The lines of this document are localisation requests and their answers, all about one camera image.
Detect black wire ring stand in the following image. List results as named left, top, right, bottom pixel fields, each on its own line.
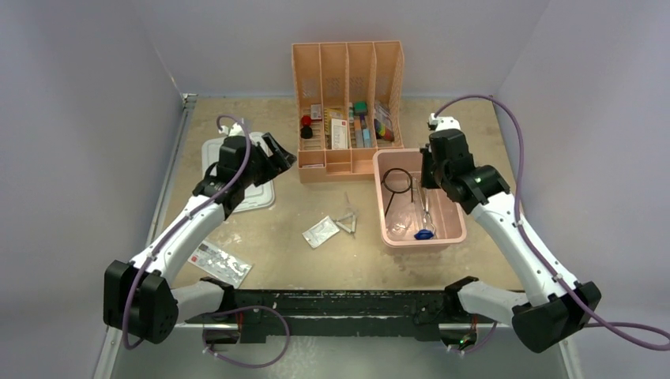
left=380, top=167, right=415, bottom=216

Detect red and black bottle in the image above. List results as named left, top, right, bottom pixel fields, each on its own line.
left=299, top=114, right=314, bottom=140

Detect clay pipe triangle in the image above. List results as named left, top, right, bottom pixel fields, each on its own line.
left=335, top=211, right=358, bottom=235

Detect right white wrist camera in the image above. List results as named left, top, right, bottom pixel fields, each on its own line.
left=427, top=113, right=461, bottom=132

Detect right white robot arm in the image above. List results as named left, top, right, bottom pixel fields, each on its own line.
left=420, top=129, right=601, bottom=353

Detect colourful item packet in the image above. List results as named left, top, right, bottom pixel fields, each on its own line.
left=374, top=100, right=395, bottom=142

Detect white plastic bin lid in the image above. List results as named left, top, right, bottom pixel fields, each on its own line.
left=201, top=138, right=275, bottom=213

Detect green cube block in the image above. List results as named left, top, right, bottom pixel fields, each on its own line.
left=352, top=101, right=368, bottom=116

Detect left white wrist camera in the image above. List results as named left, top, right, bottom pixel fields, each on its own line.
left=217, top=122, right=249, bottom=137

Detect blue plastic clip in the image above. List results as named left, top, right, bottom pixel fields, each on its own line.
left=413, top=229, right=435, bottom=241

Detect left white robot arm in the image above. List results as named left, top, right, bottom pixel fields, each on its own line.
left=103, top=133, right=297, bottom=344

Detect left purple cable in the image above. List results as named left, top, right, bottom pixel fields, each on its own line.
left=121, top=114, right=253, bottom=351

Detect white foil sachet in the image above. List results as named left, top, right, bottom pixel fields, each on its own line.
left=303, top=216, right=340, bottom=249

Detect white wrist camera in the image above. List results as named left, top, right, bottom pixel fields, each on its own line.
left=427, top=113, right=461, bottom=132
left=217, top=122, right=249, bottom=137

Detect metal crucible tongs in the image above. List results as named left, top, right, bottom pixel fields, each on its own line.
left=416, top=179, right=435, bottom=233

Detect pink plastic bin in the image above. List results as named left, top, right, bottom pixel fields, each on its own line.
left=372, top=148, right=467, bottom=248

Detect small clear glass beaker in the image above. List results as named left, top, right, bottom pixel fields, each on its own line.
left=386, top=215, right=412, bottom=240

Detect orange plastic file organizer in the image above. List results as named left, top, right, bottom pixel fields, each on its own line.
left=292, top=40, right=405, bottom=184

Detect plastic packet with red label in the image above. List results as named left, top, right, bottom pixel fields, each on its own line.
left=188, top=241, right=253, bottom=288

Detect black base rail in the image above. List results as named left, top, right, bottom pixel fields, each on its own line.
left=186, top=289, right=492, bottom=343

